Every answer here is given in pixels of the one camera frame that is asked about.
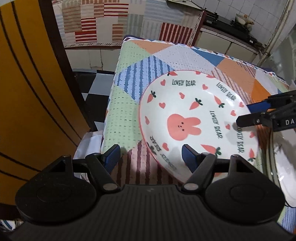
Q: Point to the colourful patchwork tablecloth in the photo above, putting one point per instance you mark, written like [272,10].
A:
[140,63]

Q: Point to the white sun plate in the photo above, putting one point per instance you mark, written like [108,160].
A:
[280,163]

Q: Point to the white rabbit carrot plate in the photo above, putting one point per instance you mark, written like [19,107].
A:
[189,107]

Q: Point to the white plastic bag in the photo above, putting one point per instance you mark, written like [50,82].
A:
[90,144]

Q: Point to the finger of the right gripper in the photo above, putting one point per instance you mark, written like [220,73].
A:
[273,102]
[253,119]

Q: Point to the striped patchwork counter cloth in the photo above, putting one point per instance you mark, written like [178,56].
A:
[106,23]

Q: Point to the black gas stove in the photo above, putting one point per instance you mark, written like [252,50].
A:
[231,27]

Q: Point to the white kitchen cabinet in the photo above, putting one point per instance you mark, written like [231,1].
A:
[218,41]

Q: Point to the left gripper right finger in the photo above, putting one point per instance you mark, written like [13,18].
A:
[201,165]

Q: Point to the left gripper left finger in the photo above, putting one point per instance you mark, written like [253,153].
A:
[100,167]

